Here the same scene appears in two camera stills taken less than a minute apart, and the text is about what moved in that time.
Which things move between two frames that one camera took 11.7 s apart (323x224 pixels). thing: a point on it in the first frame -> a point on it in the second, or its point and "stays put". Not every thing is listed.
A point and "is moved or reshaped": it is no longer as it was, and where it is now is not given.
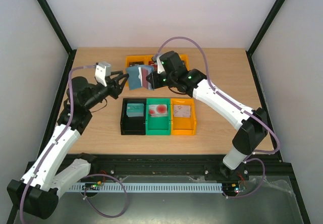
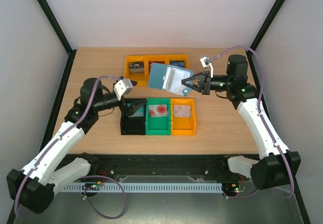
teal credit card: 134,110 stays put
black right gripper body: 154,80 -> 206,82
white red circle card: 158,110 stays put
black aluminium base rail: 264,167 stays put
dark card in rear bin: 136,63 stays put
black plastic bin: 133,125 stays put
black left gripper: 113,84 -> 132,108
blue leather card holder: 137,77 is moved or reshaped
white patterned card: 181,111 stays put
